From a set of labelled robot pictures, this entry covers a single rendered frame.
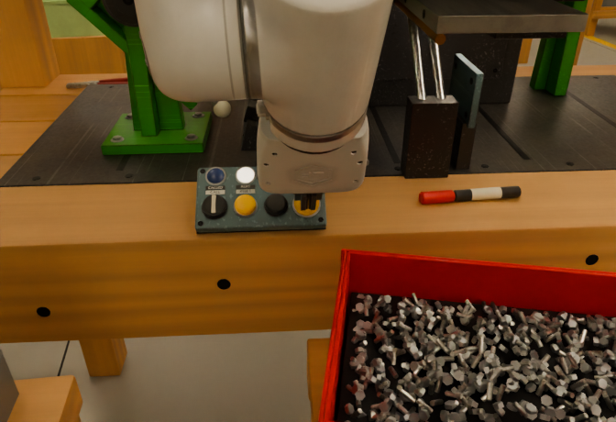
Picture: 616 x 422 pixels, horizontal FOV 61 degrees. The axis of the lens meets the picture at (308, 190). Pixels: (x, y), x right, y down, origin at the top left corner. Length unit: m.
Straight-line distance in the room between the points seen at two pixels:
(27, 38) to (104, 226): 0.65
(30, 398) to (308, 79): 0.38
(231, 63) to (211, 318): 0.42
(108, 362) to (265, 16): 1.46
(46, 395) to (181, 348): 1.22
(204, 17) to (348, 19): 0.09
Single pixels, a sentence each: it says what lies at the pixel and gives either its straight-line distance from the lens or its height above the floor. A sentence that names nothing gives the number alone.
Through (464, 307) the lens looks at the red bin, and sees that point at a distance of 0.55.
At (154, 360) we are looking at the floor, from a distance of 1.74.
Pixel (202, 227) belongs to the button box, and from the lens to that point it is 0.60.
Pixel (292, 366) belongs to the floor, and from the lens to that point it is 1.66.
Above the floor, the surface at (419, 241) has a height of 0.89.
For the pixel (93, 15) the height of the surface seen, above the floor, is 1.09.
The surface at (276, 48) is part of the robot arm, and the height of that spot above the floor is 1.16.
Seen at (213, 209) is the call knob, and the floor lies 0.93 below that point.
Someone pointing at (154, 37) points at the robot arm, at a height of 1.17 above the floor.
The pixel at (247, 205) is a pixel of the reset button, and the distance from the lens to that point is 0.59.
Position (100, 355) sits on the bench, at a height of 0.09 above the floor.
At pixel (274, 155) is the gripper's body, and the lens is 0.45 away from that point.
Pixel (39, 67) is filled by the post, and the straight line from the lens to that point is 1.24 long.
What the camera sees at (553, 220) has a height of 0.90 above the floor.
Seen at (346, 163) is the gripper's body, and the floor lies 1.03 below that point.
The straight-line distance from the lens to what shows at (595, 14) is 5.90.
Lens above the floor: 1.24
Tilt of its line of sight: 30 degrees down
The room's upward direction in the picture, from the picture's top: straight up
